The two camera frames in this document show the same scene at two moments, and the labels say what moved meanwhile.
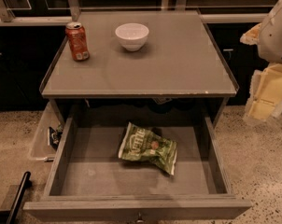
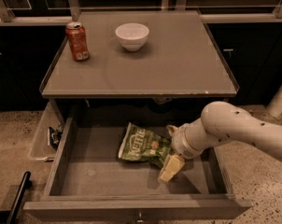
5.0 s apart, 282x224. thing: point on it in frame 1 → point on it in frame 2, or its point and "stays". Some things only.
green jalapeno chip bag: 141,145 stays
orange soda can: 76,34 stays
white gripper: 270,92 → 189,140
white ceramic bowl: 132,35 stays
